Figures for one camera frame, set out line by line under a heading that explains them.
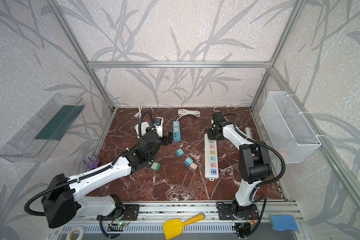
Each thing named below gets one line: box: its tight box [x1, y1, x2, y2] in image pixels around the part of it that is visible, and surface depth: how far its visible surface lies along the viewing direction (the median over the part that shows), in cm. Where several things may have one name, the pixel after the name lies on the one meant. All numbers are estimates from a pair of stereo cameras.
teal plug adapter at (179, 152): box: [175, 148, 184, 157], surface depth 96 cm
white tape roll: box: [66, 225, 85, 240], surface depth 69 cm
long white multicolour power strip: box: [204, 133, 219, 179], surface depth 91 cm
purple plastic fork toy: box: [83, 153, 100, 170], surface depth 93 cm
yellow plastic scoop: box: [163, 212, 205, 240], surface depth 72 cm
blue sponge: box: [269, 214, 299, 231], surface depth 71 cm
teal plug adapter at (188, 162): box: [184, 157, 194, 168], surface depth 91 cm
